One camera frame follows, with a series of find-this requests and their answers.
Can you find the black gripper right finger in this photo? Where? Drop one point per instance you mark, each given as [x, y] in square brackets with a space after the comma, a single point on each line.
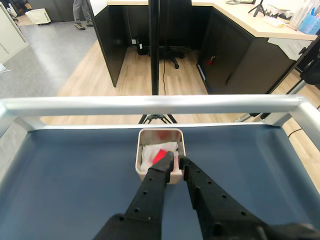
[215, 205]

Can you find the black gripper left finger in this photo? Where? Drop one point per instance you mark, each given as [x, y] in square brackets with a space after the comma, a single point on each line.
[150, 195]

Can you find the red cube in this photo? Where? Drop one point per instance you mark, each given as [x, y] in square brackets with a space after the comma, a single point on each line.
[158, 156]

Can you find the beige square box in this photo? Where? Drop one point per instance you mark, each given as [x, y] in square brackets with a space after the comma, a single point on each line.
[138, 160]

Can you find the white storage box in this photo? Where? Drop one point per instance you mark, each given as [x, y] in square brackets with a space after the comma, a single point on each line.
[37, 16]

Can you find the white crumpled cloth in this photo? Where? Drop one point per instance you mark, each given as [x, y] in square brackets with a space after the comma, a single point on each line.
[148, 152]

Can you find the dark grey table mat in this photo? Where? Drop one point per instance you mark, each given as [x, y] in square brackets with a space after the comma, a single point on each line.
[75, 175]

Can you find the black office chair base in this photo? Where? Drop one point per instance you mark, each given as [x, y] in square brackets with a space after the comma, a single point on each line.
[172, 53]

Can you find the red tag on desk panel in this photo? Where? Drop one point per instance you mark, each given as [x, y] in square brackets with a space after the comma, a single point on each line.
[212, 61]

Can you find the black vertical pole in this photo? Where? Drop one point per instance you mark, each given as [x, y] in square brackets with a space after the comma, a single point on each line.
[154, 50]

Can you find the black waste bin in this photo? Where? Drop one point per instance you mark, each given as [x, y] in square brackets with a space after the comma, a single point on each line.
[142, 47]

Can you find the wooden desk with black panels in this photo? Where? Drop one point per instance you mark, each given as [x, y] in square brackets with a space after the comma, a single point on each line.
[225, 50]

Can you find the black office chair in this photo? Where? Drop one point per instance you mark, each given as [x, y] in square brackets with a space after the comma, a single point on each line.
[312, 72]

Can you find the person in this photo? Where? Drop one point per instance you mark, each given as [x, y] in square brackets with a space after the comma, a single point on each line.
[77, 10]

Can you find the blue desk organiser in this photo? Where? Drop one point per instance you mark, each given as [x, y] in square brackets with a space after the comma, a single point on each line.
[310, 25]

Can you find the small black desk tripod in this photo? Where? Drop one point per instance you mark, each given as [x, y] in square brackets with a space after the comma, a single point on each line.
[260, 3]

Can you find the grey metal cabinet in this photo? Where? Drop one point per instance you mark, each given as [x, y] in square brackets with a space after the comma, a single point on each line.
[10, 32]

